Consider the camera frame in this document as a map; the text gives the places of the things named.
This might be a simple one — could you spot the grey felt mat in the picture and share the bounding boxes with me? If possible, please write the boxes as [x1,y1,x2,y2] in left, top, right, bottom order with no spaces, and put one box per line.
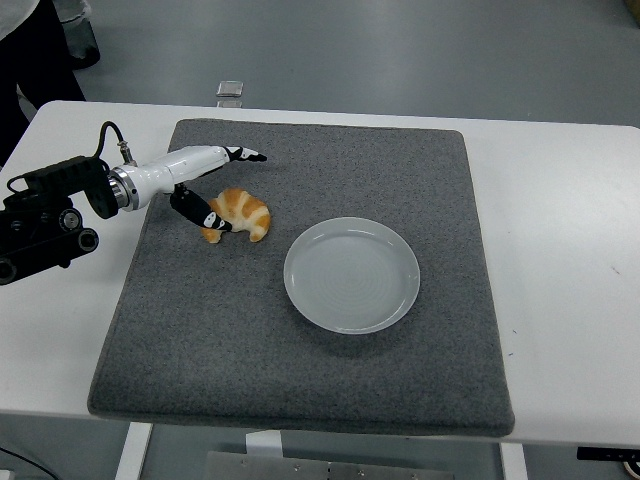
[87,118,516,439]

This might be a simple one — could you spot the golden croissant bread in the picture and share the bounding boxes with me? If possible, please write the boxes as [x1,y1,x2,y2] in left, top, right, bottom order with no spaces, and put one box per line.
[200,187,272,245]

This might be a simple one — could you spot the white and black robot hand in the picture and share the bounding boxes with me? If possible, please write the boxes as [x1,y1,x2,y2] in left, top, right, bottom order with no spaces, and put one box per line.
[130,144,268,234]

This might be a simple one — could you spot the white table leg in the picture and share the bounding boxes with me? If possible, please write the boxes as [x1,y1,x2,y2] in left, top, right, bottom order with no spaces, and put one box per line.
[499,442,529,480]
[114,422,154,480]

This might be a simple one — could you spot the black table control panel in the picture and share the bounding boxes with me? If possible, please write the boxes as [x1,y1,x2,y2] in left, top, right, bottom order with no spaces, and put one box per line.
[575,444,640,462]

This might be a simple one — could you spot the round light grey plate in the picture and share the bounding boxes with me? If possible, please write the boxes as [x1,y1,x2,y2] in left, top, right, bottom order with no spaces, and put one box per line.
[283,215,422,335]

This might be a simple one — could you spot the person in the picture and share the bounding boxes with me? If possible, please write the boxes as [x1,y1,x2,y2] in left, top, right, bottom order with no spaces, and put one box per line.
[0,0,102,167]

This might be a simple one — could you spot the black floor cable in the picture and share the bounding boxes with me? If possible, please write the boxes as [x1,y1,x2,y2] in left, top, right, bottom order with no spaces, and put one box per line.
[0,446,49,480]

